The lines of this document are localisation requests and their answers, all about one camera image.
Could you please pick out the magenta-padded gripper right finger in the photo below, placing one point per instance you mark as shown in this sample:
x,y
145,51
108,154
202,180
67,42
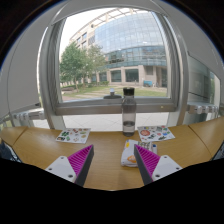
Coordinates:
x,y
165,166

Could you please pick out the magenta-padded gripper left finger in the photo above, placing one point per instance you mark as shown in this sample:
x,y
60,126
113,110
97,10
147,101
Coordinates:
x,y
61,166

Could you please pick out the sticker sheet with green stickers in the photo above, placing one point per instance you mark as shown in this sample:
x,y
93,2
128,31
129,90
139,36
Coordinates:
x,y
73,135

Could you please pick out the sticker sheet with red ball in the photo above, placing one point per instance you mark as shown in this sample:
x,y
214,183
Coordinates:
x,y
156,133

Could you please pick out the clear bottle with black cap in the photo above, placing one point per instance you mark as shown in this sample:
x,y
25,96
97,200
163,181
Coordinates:
x,y
129,113

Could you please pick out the green tree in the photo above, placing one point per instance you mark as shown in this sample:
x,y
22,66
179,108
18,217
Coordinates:
x,y
73,60

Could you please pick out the glass-fronted building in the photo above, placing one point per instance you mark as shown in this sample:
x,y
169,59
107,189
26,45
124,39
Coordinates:
x,y
133,33

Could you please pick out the grey window frame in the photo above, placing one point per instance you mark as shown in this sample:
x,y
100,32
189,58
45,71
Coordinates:
x,y
100,108

